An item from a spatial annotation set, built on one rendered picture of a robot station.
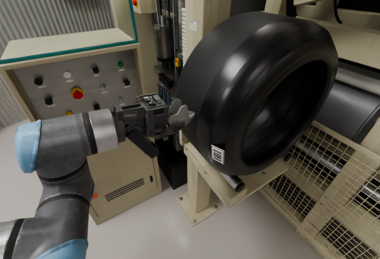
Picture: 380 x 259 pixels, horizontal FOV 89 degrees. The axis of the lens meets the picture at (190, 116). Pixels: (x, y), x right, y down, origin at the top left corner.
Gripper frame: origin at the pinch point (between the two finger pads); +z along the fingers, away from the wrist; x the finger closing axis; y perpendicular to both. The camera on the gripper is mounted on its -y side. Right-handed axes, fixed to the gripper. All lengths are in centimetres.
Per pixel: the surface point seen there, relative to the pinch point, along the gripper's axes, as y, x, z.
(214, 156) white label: -9.3, -8.7, 3.9
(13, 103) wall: -109, 245, -92
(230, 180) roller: -28.9, -7.6, 17.3
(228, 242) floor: -118, -4, 45
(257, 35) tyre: 22.0, -3.0, 15.0
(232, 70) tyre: 14.5, -5.1, 7.1
